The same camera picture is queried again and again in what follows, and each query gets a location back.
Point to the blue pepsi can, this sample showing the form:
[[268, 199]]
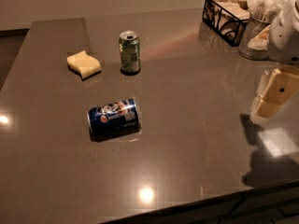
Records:
[[109, 118]]

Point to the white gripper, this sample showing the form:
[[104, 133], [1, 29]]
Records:
[[285, 36]]

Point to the black wire napkin basket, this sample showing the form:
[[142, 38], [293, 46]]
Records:
[[228, 18]]

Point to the yellow sponge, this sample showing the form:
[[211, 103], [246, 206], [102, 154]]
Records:
[[83, 64]]

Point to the green soda can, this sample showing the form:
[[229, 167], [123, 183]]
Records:
[[129, 46]]

